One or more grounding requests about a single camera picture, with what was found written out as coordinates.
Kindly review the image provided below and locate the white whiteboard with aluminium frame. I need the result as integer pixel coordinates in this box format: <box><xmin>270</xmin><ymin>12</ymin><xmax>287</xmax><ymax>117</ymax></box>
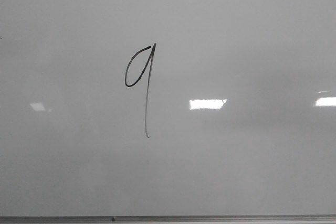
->
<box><xmin>1</xmin><ymin>0</ymin><xmax>335</xmax><ymax>223</ymax></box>

